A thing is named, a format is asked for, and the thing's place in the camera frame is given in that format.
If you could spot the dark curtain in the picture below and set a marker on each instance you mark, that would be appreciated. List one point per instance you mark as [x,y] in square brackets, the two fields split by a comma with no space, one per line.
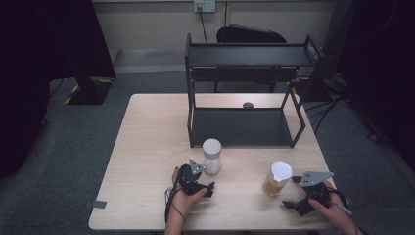
[39,81]
[381,65]

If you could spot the white wall outlet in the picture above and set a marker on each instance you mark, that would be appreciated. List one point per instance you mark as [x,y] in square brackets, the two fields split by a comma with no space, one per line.
[205,5]

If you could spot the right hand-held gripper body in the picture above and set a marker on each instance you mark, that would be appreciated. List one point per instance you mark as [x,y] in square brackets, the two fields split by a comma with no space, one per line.
[314,178]

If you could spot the person's right hand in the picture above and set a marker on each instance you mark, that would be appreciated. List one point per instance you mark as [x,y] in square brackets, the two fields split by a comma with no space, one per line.
[336,209]

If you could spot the black stand base yellow tape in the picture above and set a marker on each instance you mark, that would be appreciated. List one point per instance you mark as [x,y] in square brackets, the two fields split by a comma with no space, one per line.
[89,93]

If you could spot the black metal shelf rack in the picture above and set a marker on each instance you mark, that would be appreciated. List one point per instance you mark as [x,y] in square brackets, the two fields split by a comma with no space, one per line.
[241,127]

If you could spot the small dark round object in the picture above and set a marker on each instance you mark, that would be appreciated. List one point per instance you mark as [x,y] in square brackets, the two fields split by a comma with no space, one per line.
[248,105]

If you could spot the grey tape piece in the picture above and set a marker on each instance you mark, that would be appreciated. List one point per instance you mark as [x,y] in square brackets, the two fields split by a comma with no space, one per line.
[99,204]

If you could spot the white-lidded jar with orange contents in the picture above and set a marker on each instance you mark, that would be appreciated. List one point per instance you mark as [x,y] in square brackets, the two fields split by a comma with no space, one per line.
[280,173]

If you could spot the black metal stand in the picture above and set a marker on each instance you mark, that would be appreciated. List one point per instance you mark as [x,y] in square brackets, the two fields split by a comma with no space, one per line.
[321,65]

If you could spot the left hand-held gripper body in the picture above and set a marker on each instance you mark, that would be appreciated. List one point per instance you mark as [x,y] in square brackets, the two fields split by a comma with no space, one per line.
[187,179]

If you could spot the black chair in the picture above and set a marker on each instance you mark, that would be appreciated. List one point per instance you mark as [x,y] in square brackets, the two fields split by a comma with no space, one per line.
[248,34]

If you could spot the clear jar with white contents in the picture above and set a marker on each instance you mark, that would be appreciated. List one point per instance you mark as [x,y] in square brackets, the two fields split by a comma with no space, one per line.
[212,156]

